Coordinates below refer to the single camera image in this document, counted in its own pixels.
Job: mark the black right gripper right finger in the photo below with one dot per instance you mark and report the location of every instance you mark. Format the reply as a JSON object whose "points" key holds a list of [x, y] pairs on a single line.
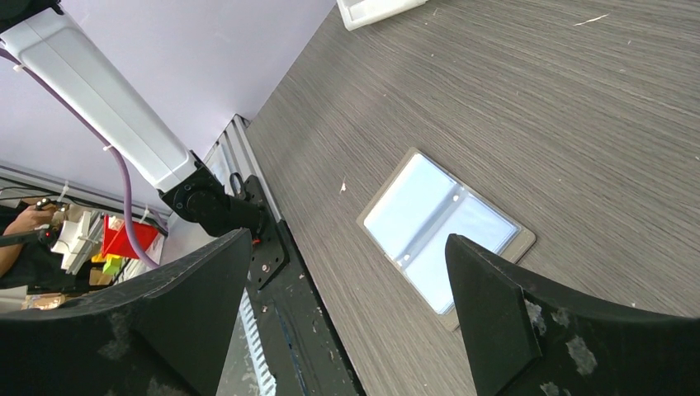
{"points": [[525, 334]]}

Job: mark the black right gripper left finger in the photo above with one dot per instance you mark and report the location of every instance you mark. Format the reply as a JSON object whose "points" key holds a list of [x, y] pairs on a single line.
{"points": [[165, 332]]}

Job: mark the person's hand in background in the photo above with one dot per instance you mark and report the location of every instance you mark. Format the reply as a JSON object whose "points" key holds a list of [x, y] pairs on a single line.
{"points": [[26, 224]]}

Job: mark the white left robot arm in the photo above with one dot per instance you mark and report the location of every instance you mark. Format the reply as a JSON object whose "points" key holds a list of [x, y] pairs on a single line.
{"points": [[44, 38]]}

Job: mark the white two-compartment tray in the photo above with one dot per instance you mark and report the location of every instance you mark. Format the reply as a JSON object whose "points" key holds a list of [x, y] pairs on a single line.
{"points": [[359, 13]]}

